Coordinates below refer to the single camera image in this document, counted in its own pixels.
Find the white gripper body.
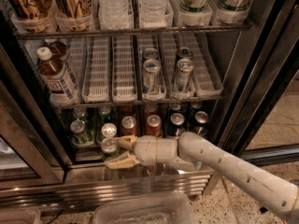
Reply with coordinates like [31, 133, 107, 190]
[134, 135, 195, 171]

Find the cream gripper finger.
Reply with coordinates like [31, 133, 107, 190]
[104, 151, 140, 169]
[117, 135, 138, 150]

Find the green can column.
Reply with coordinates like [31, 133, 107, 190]
[100, 123, 117, 140]
[100, 138, 119, 161]

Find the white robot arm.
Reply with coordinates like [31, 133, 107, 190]
[105, 132, 299, 224]

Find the red can front left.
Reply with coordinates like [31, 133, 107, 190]
[121, 116, 137, 135]

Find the red can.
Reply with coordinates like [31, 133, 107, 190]
[144, 103, 159, 116]
[121, 116, 137, 135]
[146, 115, 163, 137]

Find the red can front right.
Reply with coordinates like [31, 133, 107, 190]
[146, 115, 163, 137]

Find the blue can front left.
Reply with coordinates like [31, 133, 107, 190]
[167, 113, 185, 137]

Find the blue can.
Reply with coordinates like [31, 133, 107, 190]
[191, 111, 209, 136]
[188, 101, 203, 112]
[168, 103, 182, 114]
[167, 113, 185, 137]

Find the red can rear right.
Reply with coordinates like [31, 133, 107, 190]
[144, 103, 159, 116]

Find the blue can rear left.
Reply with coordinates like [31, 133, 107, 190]
[168, 103, 182, 114]

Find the green can front left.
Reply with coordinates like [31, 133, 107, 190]
[70, 119, 93, 147]

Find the green can rear left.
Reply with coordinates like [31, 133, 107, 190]
[73, 106, 91, 125]

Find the blue can front right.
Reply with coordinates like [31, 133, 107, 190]
[191, 111, 209, 136]

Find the blue can rear right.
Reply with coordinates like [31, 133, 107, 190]
[188, 101, 203, 112]

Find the silver tall can front right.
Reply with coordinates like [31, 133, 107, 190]
[172, 59, 194, 93]

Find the silver tall can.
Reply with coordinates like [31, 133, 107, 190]
[142, 48, 158, 62]
[142, 59, 161, 95]
[172, 59, 194, 93]
[176, 47, 192, 60]

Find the silver tall can front left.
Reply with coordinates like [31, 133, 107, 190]
[142, 59, 161, 95]

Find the steel fridge cabinet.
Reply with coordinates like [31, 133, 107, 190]
[1, 0, 299, 208]

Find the silver tall can rear left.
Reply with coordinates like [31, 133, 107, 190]
[142, 48, 158, 62]

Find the silver tall can rear right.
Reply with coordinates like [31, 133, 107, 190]
[176, 47, 192, 60]

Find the fridge glass door right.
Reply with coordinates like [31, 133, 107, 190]
[214, 0, 299, 165]

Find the gold can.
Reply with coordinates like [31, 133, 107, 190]
[50, 0, 93, 20]
[8, 0, 52, 21]

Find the gold can top left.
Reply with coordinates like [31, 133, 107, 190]
[8, 0, 52, 21]

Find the white empty tray middle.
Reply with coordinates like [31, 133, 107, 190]
[112, 35, 137, 103]

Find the white empty tray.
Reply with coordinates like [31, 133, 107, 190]
[82, 36, 110, 103]
[182, 32, 223, 97]
[112, 35, 137, 103]

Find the clear plastic bin floor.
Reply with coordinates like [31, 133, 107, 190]
[93, 191, 195, 224]

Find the white empty tray left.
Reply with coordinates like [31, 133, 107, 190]
[82, 36, 110, 103]

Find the white empty tray right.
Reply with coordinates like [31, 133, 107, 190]
[182, 32, 223, 97]

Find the brown tea bottle front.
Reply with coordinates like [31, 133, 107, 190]
[36, 47, 77, 100]

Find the brown tea bottle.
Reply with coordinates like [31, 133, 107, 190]
[46, 40, 78, 79]
[36, 47, 77, 100]

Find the brown tea bottle rear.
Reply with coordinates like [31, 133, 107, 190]
[46, 40, 78, 79]

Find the clear plastic bin corner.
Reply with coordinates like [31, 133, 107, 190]
[0, 209, 43, 224]

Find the clear water bottle left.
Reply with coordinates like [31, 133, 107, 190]
[98, 0, 129, 30]

